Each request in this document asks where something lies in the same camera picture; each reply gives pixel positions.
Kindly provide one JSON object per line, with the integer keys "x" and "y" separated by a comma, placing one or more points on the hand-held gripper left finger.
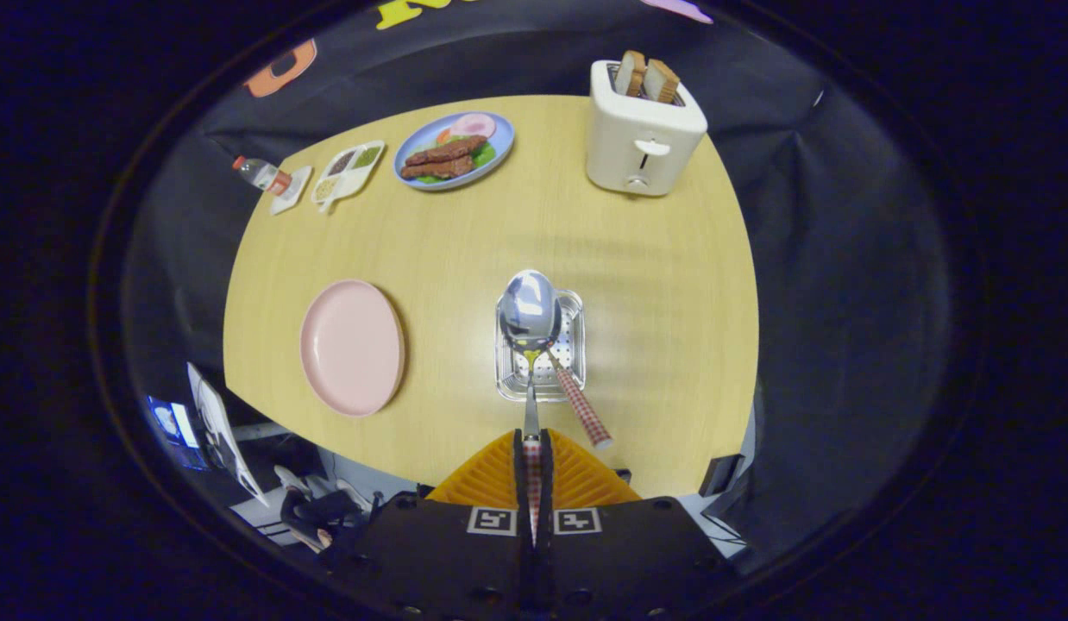
{"x": 518, "y": 483}

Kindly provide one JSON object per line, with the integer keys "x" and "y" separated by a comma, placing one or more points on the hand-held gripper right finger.
{"x": 545, "y": 483}

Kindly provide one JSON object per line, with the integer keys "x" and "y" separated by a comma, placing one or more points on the metal cutlery holder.
{"x": 573, "y": 336}

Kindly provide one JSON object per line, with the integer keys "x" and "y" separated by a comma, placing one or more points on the black box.
{"x": 722, "y": 474}

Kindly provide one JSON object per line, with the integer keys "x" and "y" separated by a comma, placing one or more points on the pink plate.
{"x": 348, "y": 345}

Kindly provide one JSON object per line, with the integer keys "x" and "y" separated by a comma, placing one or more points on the white flat panel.
{"x": 219, "y": 423}

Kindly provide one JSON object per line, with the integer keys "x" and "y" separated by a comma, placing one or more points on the brown meat strip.
{"x": 448, "y": 149}
{"x": 439, "y": 167}

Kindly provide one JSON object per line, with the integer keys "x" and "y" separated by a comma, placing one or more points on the green lettuce leaf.
{"x": 484, "y": 157}

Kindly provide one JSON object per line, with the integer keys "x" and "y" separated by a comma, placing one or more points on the blue oval plate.
{"x": 505, "y": 142}

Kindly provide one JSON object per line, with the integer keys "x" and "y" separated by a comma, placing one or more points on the white toaster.
{"x": 620, "y": 147}

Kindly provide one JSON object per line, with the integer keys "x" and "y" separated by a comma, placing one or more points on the white compartment tray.
{"x": 354, "y": 175}

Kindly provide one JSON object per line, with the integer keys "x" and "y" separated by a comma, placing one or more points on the lit blue screen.
{"x": 167, "y": 423}

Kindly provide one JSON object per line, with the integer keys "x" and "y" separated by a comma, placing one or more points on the pink ham slice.
{"x": 475, "y": 125}

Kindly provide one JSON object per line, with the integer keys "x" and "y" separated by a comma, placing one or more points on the small white dish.
{"x": 292, "y": 194}

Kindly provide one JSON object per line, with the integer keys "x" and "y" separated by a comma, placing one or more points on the sauce bottle with red cap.
{"x": 260, "y": 174}

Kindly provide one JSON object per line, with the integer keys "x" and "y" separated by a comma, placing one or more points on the toast slice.
{"x": 631, "y": 73}
{"x": 662, "y": 82}

